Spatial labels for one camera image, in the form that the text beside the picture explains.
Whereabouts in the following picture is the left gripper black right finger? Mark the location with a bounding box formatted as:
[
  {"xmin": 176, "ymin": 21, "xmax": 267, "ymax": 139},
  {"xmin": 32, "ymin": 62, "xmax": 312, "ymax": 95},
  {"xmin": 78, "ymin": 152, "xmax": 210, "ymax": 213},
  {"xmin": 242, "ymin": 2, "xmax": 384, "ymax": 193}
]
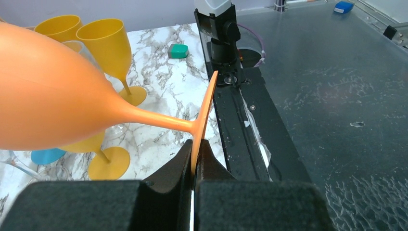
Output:
[{"xmin": 194, "ymin": 140, "xmax": 334, "ymax": 231}]

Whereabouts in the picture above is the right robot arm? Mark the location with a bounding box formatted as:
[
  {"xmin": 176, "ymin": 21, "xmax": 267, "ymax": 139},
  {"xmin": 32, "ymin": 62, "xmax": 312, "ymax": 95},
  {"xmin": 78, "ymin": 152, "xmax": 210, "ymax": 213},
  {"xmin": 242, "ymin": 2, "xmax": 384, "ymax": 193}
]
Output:
[{"xmin": 194, "ymin": 0, "xmax": 241, "ymax": 68}]

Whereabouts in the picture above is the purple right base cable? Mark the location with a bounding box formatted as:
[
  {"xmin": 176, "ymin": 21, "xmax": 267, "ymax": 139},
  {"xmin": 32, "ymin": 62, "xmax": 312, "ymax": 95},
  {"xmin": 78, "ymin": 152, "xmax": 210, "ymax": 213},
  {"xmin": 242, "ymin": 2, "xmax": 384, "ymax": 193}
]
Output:
[{"xmin": 237, "ymin": 23, "xmax": 267, "ymax": 68}]

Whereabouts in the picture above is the clear wine glass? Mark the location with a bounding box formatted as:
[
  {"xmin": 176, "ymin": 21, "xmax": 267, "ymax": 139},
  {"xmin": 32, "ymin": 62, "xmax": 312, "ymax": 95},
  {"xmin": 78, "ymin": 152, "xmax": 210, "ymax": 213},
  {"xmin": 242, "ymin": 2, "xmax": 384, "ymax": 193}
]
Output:
[
  {"xmin": 0, "ymin": 150, "xmax": 71, "ymax": 183},
  {"xmin": 62, "ymin": 40, "xmax": 128, "ymax": 144}
]

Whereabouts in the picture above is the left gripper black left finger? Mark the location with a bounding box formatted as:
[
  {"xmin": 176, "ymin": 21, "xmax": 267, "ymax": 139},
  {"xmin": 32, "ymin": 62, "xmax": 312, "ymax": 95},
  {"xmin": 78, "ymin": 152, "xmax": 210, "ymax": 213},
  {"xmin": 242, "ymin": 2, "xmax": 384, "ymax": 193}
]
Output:
[{"xmin": 0, "ymin": 140, "xmax": 192, "ymax": 231}]

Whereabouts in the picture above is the yellow front wine glass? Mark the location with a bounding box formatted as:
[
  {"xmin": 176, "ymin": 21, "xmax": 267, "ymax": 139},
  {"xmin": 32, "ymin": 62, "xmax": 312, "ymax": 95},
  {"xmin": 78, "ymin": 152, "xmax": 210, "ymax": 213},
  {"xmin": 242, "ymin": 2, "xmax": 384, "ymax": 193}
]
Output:
[{"xmin": 34, "ymin": 14, "xmax": 83, "ymax": 42}]

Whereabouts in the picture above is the orange wine glass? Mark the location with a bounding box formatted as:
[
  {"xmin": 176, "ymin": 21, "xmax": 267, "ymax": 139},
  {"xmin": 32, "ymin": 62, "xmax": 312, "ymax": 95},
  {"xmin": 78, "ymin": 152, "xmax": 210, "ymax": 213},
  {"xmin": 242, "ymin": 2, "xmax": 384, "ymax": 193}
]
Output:
[{"xmin": 0, "ymin": 22, "xmax": 218, "ymax": 173}]

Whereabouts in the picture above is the black mounting rail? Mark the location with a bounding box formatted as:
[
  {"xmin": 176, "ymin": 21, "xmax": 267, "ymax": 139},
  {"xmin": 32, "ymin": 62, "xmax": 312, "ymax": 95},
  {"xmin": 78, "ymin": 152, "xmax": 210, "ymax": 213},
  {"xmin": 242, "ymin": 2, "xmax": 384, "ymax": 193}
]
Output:
[{"xmin": 214, "ymin": 48, "xmax": 311, "ymax": 182}]

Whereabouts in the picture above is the yellow wine glass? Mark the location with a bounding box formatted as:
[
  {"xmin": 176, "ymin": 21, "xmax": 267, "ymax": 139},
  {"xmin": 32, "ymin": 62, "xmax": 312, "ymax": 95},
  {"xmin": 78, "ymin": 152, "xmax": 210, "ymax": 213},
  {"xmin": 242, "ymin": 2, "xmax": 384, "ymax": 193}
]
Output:
[
  {"xmin": 60, "ymin": 131, "xmax": 130, "ymax": 180},
  {"xmin": 34, "ymin": 14, "xmax": 83, "ymax": 42},
  {"xmin": 76, "ymin": 18, "xmax": 147, "ymax": 106}
]

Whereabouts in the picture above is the blue small block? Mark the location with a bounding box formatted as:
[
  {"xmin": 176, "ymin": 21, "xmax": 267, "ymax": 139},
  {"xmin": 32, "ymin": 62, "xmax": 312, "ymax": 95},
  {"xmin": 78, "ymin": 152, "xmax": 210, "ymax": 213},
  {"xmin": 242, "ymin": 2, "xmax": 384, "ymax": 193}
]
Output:
[{"xmin": 333, "ymin": 0, "xmax": 354, "ymax": 14}]

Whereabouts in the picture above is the clear front wine glass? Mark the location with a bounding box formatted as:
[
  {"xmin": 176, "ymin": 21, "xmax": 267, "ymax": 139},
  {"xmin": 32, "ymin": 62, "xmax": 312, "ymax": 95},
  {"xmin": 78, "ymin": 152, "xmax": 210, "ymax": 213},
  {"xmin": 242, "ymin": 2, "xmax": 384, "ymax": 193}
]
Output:
[{"xmin": 62, "ymin": 40, "xmax": 128, "ymax": 144}]

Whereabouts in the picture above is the green small block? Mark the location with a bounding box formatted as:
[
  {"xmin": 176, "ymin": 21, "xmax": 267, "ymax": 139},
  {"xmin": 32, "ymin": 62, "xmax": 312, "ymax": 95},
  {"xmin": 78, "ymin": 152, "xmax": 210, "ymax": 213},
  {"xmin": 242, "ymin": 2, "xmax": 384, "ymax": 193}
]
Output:
[{"xmin": 167, "ymin": 44, "xmax": 189, "ymax": 59}]

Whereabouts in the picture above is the blue plastic wine glass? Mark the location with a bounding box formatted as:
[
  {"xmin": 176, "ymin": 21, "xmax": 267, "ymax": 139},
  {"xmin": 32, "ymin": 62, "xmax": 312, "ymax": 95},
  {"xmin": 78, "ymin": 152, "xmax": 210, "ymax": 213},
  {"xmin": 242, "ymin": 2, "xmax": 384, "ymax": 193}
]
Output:
[{"xmin": 30, "ymin": 148, "xmax": 66, "ymax": 165}]

